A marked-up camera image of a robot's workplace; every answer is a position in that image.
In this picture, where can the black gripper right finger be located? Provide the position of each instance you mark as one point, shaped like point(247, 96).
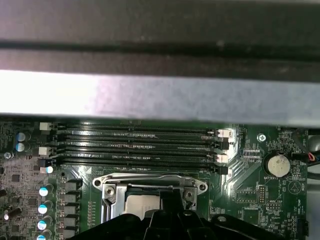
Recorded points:
point(190, 225)

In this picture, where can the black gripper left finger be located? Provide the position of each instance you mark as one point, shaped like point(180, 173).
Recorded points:
point(160, 225)

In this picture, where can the silver CPU plate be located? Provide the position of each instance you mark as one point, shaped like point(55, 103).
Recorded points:
point(140, 203)

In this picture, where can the metal socket cover frame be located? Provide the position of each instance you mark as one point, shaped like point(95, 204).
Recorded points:
point(117, 202)

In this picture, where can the thin metal locking lever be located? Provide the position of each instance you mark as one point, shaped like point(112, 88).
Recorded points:
point(150, 176)

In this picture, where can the CPU socket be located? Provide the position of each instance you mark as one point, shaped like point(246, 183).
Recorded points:
point(191, 198)

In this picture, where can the green motherboard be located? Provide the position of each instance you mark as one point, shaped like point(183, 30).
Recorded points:
point(240, 175)

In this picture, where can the grey square choke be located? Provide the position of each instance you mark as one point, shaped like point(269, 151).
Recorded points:
point(71, 222)
point(71, 209)
point(71, 197)
point(71, 185)
point(71, 234)

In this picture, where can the silver coin battery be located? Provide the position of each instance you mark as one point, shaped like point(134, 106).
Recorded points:
point(277, 165)

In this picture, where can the silver board screw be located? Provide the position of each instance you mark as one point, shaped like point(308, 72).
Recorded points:
point(261, 137)
point(8, 155)

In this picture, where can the blue top capacitor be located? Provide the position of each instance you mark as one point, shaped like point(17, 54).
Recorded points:
point(21, 137)
point(45, 191)
point(21, 147)
point(41, 225)
point(49, 169)
point(41, 237)
point(43, 208)

